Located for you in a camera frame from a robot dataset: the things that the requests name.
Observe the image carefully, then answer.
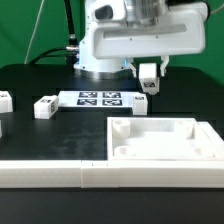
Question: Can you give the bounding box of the white obstacle fence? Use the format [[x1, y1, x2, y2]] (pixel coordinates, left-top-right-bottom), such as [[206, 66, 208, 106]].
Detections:
[[0, 158, 224, 188]]

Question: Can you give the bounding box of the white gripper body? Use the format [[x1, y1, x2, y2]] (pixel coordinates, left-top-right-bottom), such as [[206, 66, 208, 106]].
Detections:
[[90, 6, 207, 59]]

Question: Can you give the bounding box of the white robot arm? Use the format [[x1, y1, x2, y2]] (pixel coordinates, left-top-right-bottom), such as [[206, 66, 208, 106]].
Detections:
[[74, 0, 209, 79]]

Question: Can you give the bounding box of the white base tag plate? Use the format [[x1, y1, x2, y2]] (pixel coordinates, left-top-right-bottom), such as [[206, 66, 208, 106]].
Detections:
[[58, 91, 137, 108]]

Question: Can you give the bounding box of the black cable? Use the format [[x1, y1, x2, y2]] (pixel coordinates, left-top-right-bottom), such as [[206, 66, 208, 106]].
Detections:
[[28, 0, 81, 66]]

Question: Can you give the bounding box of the white thin cable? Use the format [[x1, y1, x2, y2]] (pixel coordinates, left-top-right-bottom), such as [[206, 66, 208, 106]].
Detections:
[[24, 0, 46, 65]]

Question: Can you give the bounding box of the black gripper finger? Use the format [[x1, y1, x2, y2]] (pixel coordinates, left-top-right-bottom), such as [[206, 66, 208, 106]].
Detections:
[[160, 55, 169, 77], [128, 61, 137, 78]]

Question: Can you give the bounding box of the white square tabletop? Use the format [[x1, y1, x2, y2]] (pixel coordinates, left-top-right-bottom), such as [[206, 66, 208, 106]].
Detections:
[[107, 117, 224, 161]]

